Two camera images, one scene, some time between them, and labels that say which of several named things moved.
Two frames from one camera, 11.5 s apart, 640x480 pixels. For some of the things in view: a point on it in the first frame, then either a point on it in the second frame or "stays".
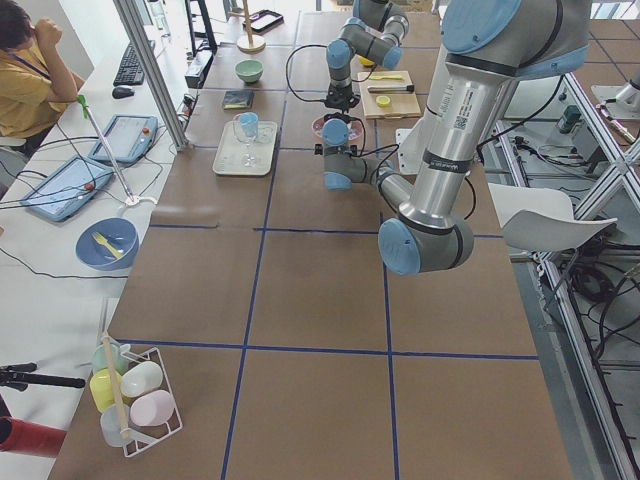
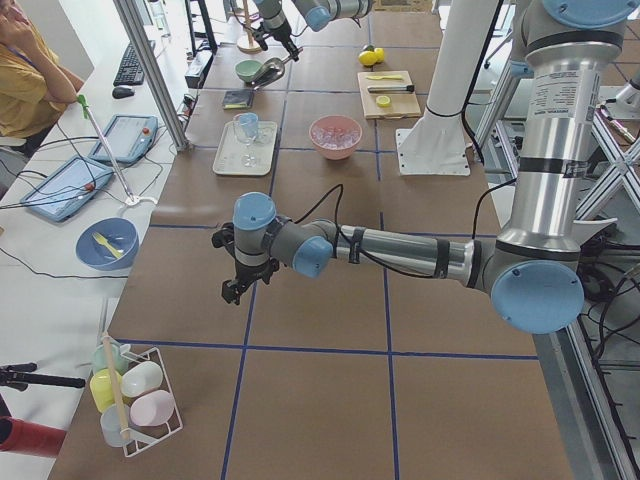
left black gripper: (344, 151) -> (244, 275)
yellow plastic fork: (100, 239) stays
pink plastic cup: (152, 408) stays
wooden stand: (250, 43) stays
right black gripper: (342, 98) -> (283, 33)
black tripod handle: (18, 376) stays
